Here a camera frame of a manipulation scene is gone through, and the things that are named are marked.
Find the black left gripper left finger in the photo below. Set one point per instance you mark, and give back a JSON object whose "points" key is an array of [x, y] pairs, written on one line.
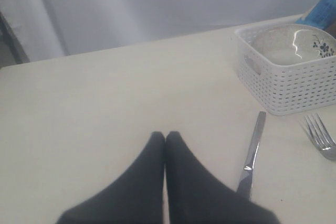
{"points": [[135, 197]]}

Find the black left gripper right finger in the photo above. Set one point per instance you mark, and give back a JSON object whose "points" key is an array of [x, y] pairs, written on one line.
{"points": [[196, 196]]}

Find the silver table knife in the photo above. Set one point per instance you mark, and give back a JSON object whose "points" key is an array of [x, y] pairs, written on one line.
{"points": [[246, 178]]}

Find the silver metal fork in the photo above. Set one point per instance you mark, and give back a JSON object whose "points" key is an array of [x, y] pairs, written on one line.
{"points": [[319, 136]]}

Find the white perforated plastic basket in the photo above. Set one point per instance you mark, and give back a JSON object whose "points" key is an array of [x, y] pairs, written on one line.
{"points": [[283, 90]]}

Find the grey floral ceramic bowl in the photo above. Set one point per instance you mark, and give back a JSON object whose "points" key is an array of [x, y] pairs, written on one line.
{"points": [[291, 44]]}

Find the white curtain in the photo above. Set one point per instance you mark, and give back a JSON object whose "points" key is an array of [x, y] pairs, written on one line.
{"points": [[46, 29]]}

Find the brown wooden bowl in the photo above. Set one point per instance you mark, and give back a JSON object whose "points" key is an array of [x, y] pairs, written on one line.
{"points": [[331, 29]]}

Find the blue snack packet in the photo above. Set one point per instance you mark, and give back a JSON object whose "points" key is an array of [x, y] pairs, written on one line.
{"points": [[321, 16]]}

